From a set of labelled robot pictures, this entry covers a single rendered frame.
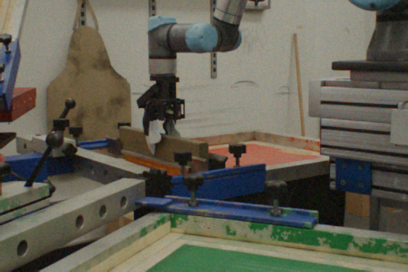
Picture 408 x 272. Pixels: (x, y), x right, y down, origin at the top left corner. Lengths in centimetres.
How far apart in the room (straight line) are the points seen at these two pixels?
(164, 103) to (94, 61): 215
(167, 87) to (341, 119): 45
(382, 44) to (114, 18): 265
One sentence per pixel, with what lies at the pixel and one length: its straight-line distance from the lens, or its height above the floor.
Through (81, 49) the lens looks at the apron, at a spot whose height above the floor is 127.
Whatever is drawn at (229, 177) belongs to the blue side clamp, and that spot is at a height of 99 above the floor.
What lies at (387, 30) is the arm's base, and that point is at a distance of 145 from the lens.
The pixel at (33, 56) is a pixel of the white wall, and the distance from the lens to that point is 369.
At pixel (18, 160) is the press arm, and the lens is 152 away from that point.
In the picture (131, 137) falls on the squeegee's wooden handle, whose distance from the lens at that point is 182.
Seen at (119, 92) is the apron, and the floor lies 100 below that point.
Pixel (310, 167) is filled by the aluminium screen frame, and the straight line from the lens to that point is 168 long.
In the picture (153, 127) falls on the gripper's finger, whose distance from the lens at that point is 168.
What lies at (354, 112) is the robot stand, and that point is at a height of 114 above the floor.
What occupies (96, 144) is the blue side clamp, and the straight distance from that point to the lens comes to 194.
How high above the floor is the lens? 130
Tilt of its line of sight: 7 degrees down
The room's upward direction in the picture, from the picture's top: straight up
